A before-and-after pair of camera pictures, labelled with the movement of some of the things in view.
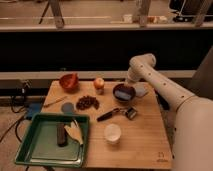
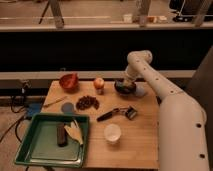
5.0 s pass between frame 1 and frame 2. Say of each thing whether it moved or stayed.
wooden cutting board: stayed
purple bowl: moved
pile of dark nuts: stayed
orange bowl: stayed
